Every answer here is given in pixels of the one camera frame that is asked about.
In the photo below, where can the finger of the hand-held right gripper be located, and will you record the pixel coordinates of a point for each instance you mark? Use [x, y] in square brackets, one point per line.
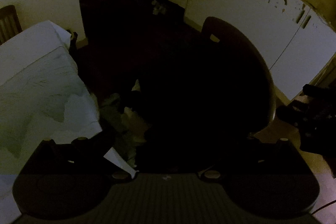
[287, 113]
[313, 90]

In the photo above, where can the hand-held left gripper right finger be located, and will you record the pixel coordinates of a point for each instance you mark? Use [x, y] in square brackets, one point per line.
[252, 150]

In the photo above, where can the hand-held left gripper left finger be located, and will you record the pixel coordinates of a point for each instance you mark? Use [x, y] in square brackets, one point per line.
[99, 142]

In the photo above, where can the black garment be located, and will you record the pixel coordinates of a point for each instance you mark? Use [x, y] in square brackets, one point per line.
[197, 108]

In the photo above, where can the pale clothes pile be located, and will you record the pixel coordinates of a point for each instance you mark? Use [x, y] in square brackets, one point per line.
[120, 119]

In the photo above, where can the leaf print white tablecloth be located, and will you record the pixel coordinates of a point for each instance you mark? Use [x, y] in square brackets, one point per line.
[39, 82]

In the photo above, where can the curved-back wooden chair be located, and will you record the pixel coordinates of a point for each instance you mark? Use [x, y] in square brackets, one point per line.
[236, 40]

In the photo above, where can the white kitchen cabinet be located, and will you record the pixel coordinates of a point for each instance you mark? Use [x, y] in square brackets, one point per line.
[236, 8]

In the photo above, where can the crumpled paper scraps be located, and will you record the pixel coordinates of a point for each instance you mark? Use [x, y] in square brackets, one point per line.
[158, 7]

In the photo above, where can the slatted wooden chair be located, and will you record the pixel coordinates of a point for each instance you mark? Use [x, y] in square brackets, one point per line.
[8, 22]

